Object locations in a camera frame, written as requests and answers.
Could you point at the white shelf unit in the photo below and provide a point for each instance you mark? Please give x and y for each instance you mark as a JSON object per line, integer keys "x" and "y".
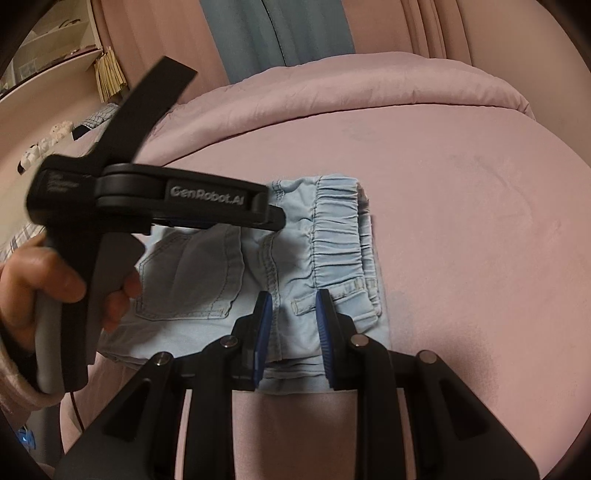
{"x": 67, "y": 31}

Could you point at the white plush toy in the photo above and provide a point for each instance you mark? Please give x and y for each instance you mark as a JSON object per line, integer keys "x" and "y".
{"x": 39, "y": 150}

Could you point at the peach curtain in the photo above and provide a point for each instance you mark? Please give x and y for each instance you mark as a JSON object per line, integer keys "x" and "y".
{"x": 533, "y": 45}

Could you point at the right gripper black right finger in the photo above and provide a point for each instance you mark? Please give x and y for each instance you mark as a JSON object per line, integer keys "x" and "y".
{"x": 355, "y": 362}

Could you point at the teal curtain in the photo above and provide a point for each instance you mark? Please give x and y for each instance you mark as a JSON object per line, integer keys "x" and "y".
{"x": 253, "y": 36}

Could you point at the pink bed sheet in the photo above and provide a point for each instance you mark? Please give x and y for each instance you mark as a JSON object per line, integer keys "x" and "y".
{"x": 481, "y": 232}

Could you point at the yellow tasselled cloth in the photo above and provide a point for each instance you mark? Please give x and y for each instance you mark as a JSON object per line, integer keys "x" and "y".
{"x": 109, "y": 76}

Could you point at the light blue denim pants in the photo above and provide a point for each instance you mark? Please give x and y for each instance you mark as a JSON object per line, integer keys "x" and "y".
{"x": 197, "y": 283}

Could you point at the plaid pillow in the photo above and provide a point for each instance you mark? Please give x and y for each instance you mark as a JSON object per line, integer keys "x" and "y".
{"x": 16, "y": 228}

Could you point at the pink rolled duvet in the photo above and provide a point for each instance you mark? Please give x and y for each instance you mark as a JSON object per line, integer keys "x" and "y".
{"x": 334, "y": 84}

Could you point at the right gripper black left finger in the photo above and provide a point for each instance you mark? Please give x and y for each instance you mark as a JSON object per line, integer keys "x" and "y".
{"x": 234, "y": 362}

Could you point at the person's left hand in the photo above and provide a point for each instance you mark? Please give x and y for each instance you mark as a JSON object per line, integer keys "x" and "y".
{"x": 32, "y": 269}

